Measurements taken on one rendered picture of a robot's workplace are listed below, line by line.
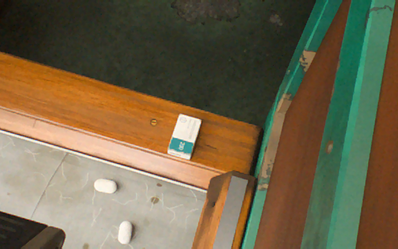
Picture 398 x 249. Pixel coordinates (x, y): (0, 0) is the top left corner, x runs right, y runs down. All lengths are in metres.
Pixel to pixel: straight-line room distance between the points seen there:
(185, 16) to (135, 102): 1.06
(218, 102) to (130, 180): 0.93
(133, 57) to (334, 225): 1.55
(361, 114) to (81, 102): 0.61
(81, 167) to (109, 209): 0.08
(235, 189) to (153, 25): 1.22
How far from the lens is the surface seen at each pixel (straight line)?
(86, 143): 0.81
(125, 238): 0.76
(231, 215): 0.66
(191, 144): 0.77
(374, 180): 0.25
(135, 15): 1.86
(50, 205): 0.80
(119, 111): 0.82
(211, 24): 1.85
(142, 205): 0.79
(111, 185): 0.78
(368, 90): 0.28
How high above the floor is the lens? 1.50
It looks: 65 degrees down
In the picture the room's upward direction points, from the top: 9 degrees clockwise
